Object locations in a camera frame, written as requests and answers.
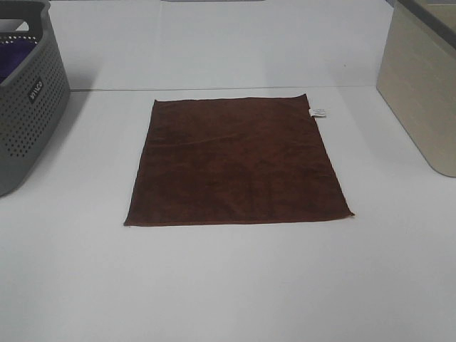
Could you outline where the purple towel in basket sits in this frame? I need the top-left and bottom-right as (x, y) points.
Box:
(0, 40), (36, 82)

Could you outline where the grey perforated laundry basket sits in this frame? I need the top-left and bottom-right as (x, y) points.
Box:
(1, 1), (70, 195)

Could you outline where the beige storage bin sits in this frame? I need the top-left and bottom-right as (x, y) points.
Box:
(376, 1), (455, 177)

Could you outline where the brown towel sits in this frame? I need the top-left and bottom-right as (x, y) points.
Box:
(125, 95), (352, 227)

